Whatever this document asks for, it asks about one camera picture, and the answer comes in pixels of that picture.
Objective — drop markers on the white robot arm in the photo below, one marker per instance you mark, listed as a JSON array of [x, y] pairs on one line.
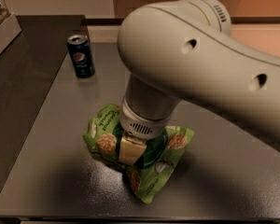
[[183, 50]]

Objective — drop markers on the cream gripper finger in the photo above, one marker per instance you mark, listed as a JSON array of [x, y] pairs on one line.
[[131, 149]]

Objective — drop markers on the green rice chip bag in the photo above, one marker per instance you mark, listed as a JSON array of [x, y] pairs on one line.
[[154, 168]]

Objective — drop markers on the grey robot gripper body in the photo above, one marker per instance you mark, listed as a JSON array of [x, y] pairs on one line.
[[139, 126]]

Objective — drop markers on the blue Pepsi can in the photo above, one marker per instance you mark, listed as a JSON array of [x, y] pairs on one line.
[[80, 53]]

